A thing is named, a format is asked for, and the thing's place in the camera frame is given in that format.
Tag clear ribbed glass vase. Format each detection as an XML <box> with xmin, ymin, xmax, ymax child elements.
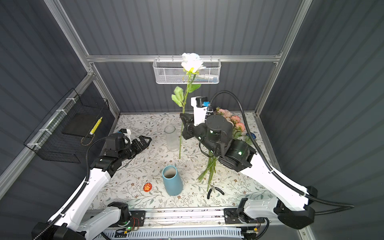
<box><xmin>164</xmin><ymin>126</ymin><xmax>179</xmax><ymax>152</ymax></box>

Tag teal ceramic vase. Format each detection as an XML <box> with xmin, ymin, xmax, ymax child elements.
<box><xmin>162</xmin><ymin>165</ymin><xmax>183</xmax><ymax>196</ymax></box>

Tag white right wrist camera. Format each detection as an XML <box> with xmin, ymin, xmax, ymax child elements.
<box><xmin>191</xmin><ymin>97</ymin><xmax>209</xmax><ymax>127</ymax></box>

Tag black handled pliers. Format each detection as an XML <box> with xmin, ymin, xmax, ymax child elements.
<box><xmin>207</xmin><ymin>185</ymin><xmax>225</xmax><ymax>200</ymax></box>

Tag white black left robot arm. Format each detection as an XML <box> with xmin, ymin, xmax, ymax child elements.
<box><xmin>32</xmin><ymin>131</ymin><xmax>152</xmax><ymax>240</ymax></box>

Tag black wire wall basket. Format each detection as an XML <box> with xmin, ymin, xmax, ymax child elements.
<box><xmin>24</xmin><ymin>89</ymin><xmax>114</xmax><ymax>164</ymax></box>

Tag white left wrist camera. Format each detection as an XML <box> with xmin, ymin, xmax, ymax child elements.
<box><xmin>118</xmin><ymin>129</ymin><xmax>132</xmax><ymax>141</ymax></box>

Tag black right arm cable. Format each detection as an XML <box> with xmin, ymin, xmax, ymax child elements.
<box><xmin>209</xmin><ymin>90</ymin><xmax>355</xmax><ymax>216</ymax></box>

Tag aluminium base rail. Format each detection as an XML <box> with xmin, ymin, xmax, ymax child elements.
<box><xmin>80</xmin><ymin>206</ymin><xmax>289</xmax><ymax>240</ymax></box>

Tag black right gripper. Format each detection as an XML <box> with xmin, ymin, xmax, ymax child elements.
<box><xmin>180</xmin><ymin>111</ymin><xmax>219</xmax><ymax>156</ymax></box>

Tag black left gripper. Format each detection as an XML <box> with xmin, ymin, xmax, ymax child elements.
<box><xmin>118</xmin><ymin>135</ymin><xmax>151</xmax><ymax>163</ymax></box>

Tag white artificial rose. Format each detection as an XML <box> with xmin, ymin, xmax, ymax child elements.
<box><xmin>171</xmin><ymin>52</ymin><xmax>206</xmax><ymax>160</ymax></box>

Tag yellow marker pen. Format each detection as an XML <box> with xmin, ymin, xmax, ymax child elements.
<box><xmin>89</xmin><ymin>117</ymin><xmax>103</xmax><ymax>136</ymax></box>

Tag black pad in basket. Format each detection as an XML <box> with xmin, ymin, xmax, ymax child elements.
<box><xmin>62</xmin><ymin>114</ymin><xmax>97</xmax><ymax>138</ymax></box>

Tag red round sticker badge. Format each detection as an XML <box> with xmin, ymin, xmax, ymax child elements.
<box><xmin>143</xmin><ymin>183</ymin><xmax>153</xmax><ymax>193</ymax></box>

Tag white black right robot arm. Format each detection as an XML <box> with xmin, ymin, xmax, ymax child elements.
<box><xmin>180</xmin><ymin>113</ymin><xmax>317</xmax><ymax>230</ymax></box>

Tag floral patterned table mat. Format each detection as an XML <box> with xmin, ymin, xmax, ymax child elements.
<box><xmin>90</xmin><ymin>114</ymin><xmax>273</xmax><ymax>210</ymax></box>

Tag pink rose flower bunch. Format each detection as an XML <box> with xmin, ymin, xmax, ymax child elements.
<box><xmin>198</xmin><ymin>107</ymin><xmax>255</xmax><ymax>185</ymax></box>

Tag white wire mesh basket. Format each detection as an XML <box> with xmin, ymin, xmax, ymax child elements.
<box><xmin>153</xmin><ymin>60</ymin><xmax>222</xmax><ymax>85</ymax></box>

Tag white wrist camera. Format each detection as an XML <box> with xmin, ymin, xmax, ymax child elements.
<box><xmin>118</xmin><ymin>129</ymin><xmax>132</xmax><ymax>141</ymax></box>
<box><xmin>191</xmin><ymin>97</ymin><xmax>209</xmax><ymax>127</ymax></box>

